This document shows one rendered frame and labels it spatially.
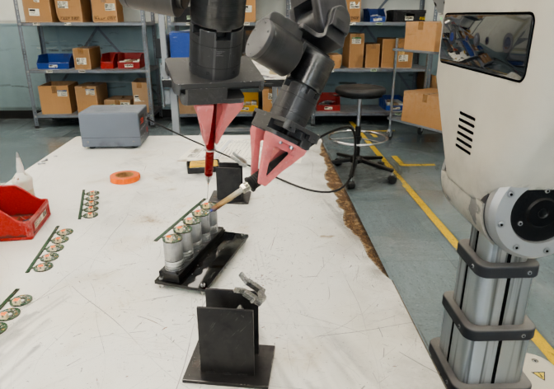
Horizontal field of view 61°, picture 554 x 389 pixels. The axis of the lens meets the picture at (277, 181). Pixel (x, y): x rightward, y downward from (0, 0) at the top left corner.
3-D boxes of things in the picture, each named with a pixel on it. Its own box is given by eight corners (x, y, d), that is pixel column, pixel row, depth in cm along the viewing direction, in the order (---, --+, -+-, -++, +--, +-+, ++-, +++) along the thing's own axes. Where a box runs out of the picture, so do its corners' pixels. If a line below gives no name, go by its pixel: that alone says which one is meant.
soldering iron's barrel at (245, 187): (216, 215, 67) (252, 190, 69) (211, 207, 66) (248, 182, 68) (212, 212, 68) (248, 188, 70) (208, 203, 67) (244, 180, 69)
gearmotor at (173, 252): (188, 269, 62) (185, 234, 60) (179, 278, 60) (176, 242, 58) (171, 266, 63) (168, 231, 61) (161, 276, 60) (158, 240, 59)
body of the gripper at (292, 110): (281, 131, 63) (305, 81, 62) (248, 118, 71) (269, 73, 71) (316, 148, 66) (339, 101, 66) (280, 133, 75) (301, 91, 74)
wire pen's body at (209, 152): (204, 178, 61) (207, 105, 55) (201, 171, 63) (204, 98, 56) (216, 176, 62) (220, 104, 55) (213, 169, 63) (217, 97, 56)
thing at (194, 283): (206, 235, 74) (205, 228, 74) (249, 241, 72) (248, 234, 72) (154, 288, 60) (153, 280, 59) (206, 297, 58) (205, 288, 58)
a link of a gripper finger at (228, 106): (171, 129, 60) (170, 61, 54) (224, 125, 63) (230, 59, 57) (181, 161, 55) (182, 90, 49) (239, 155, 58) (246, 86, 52)
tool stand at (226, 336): (240, 419, 45) (308, 346, 41) (154, 365, 44) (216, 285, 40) (250, 376, 51) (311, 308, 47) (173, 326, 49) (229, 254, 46)
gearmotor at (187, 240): (197, 259, 64) (194, 225, 63) (189, 268, 62) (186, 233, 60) (180, 256, 65) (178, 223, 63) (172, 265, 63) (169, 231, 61)
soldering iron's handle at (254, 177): (255, 194, 68) (321, 148, 72) (248, 180, 67) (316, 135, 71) (248, 189, 70) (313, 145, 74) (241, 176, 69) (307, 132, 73)
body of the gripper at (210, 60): (164, 72, 55) (163, 8, 50) (246, 69, 58) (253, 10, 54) (175, 100, 50) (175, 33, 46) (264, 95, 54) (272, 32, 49)
